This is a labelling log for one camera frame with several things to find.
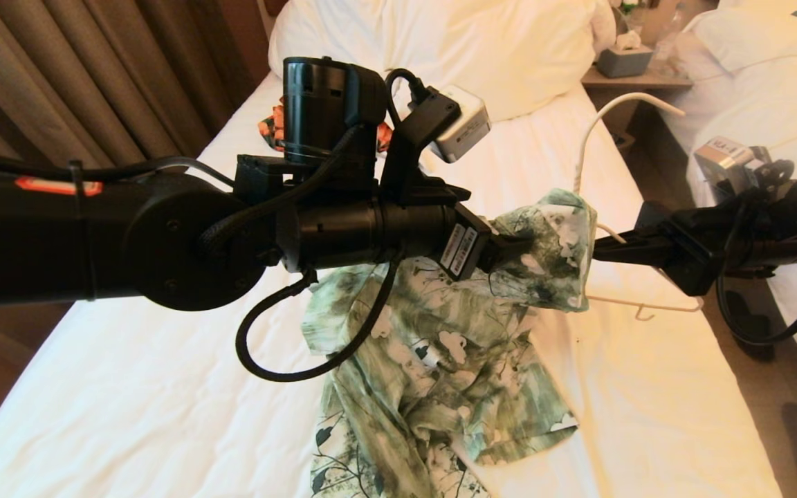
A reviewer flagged green floral print shirt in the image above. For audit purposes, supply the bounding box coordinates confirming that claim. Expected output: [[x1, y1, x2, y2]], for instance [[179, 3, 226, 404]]
[[302, 188, 596, 498]]

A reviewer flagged cream wire clothes hanger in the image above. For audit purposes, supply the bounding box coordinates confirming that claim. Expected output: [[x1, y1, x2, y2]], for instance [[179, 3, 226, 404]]
[[574, 92, 705, 321]]

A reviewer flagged black slipper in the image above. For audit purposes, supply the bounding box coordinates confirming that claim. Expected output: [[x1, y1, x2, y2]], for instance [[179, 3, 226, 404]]
[[727, 290, 773, 362]]

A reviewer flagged wooden nightstand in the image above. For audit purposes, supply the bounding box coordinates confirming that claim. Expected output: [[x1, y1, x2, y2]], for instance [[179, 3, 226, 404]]
[[582, 66, 693, 139]]

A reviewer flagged white duvet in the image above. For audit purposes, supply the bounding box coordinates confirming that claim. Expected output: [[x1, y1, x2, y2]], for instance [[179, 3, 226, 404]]
[[654, 59, 797, 267]]

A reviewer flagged grey tissue box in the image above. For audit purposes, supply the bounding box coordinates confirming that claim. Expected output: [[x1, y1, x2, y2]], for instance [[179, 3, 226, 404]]
[[597, 31, 653, 79]]

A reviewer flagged white pillow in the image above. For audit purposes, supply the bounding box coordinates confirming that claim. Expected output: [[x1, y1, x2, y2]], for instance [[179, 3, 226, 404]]
[[675, 0, 797, 77], [268, 0, 614, 124]]

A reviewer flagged clear plastic bottle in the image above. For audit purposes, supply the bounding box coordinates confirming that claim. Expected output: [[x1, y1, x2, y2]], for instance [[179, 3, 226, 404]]
[[651, 10, 684, 65]]

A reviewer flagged orange floral garment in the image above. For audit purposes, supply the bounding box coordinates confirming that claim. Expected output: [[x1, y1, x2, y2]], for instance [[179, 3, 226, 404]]
[[258, 97, 394, 153]]

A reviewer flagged small potted plant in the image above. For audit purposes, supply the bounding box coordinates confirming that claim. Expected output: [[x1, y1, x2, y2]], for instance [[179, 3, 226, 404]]
[[606, 0, 641, 35]]

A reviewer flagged brown wooden headboard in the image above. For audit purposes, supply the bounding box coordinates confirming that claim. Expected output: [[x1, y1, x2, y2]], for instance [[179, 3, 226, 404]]
[[260, 0, 292, 28]]

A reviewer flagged brown curtain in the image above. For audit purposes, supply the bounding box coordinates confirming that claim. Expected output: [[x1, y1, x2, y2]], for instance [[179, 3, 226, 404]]
[[0, 0, 261, 333]]

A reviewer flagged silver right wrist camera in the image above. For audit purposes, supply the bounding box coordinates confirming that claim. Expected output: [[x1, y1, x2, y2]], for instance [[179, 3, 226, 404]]
[[693, 136, 773, 203]]

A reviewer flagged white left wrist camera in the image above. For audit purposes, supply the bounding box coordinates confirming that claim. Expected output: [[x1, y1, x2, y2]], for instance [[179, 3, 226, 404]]
[[432, 84, 491, 164]]

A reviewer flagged black left camera cable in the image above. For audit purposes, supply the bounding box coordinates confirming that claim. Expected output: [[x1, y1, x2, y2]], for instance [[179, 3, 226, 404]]
[[385, 68, 434, 111]]

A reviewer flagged black braided cable sleeve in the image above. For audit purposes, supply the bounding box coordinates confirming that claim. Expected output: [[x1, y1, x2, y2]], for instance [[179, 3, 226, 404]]
[[235, 252, 403, 382], [198, 123, 366, 258]]

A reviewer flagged smooth black left arm cable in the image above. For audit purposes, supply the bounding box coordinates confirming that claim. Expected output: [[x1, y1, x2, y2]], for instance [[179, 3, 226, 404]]
[[0, 147, 237, 189]]

